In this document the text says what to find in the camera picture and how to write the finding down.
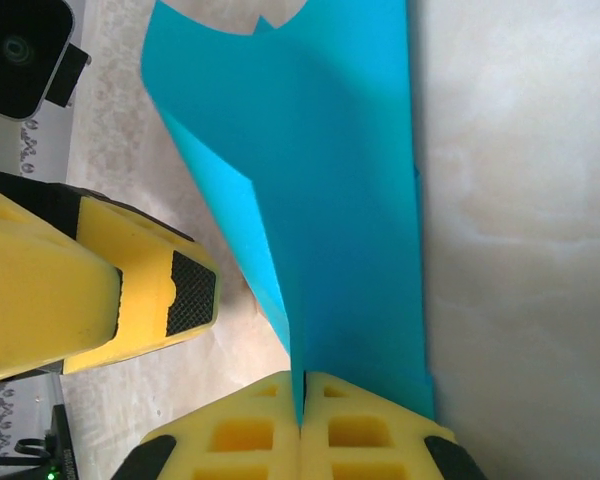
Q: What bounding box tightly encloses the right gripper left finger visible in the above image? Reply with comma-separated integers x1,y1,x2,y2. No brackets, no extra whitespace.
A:
110,370,301,480

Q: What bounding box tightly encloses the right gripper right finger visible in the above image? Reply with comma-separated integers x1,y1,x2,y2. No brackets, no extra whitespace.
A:
300,370,486,480

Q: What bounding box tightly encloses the teal cloth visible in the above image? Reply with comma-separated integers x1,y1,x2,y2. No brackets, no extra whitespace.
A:
139,0,437,431

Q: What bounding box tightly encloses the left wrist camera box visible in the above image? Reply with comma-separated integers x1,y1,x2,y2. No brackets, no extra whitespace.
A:
0,0,92,121

